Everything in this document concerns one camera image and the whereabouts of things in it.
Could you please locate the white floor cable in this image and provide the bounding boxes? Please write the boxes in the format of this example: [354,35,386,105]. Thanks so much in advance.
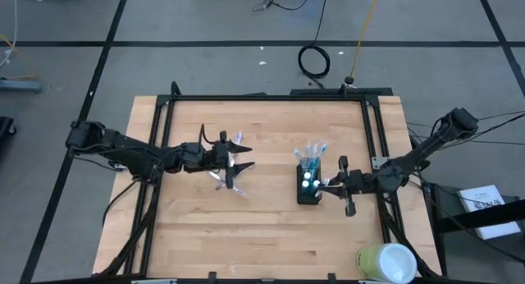
[0,0,19,70]

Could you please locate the black wire basket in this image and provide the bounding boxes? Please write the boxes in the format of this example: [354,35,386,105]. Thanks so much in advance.
[295,159,323,206]

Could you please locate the long yellow cable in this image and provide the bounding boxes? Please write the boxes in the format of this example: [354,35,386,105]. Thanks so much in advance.
[349,0,385,79]

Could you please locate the grey metal floor base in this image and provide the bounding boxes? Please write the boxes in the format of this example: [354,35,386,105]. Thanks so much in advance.
[0,78,43,94]

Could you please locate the black power strip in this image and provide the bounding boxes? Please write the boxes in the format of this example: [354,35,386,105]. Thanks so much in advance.
[289,86,394,98]

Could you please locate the black aluminium table frame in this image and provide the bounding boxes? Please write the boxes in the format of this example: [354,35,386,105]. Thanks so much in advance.
[92,80,443,284]

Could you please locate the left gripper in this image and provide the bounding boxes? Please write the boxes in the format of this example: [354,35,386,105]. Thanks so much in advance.
[180,131,256,190]

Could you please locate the thin black floor cable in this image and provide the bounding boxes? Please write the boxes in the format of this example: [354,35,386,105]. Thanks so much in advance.
[252,0,322,13]

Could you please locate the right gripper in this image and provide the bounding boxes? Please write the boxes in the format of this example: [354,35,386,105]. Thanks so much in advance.
[321,155,377,218]

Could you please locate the orange floor cable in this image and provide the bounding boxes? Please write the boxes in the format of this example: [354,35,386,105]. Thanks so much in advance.
[0,33,41,81]

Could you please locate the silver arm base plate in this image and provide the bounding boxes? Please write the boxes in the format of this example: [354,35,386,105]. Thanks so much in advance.
[371,155,390,171]

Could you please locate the black side cart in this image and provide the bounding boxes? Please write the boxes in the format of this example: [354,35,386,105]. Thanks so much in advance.
[421,181,525,279]

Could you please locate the white booklet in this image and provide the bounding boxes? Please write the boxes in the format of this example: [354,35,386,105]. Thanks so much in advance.
[456,184,523,240]

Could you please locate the coiled black cable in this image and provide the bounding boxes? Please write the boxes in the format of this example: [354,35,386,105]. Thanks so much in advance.
[297,0,331,90]

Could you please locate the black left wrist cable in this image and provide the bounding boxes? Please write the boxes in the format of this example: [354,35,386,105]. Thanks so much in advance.
[198,123,222,146]

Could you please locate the black floor equipment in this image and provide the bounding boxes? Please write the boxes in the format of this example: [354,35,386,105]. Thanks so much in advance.
[0,117,17,149]

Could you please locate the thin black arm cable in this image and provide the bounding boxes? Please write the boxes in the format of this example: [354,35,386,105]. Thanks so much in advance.
[405,110,525,129]
[426,113,525,153]

